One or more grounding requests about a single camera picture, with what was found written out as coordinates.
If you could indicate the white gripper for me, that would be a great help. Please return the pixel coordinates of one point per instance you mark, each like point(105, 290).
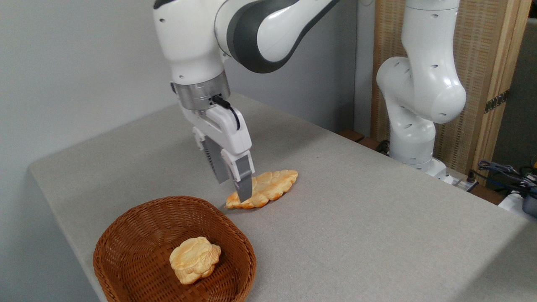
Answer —
point(226, 130)

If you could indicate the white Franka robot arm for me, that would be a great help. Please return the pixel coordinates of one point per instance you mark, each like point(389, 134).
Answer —
point(419, 84)

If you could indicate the long flat braided bread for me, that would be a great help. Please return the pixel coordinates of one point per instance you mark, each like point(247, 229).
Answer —
point(272, 184)

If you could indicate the round puffy bread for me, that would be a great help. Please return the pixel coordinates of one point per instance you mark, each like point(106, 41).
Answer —
point(195, 260)

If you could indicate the brown wicker basket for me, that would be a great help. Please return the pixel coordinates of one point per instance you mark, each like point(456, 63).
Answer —
point(138, 247)

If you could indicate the dark metal screen hinge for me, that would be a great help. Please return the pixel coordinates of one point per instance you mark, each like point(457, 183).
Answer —
point(497, 101)

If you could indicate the woven wooden folding screen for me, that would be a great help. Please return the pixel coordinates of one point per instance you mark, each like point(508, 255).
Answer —
point(482, 50)

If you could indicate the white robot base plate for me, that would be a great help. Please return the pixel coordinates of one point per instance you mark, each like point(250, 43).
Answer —
point(459, 181)

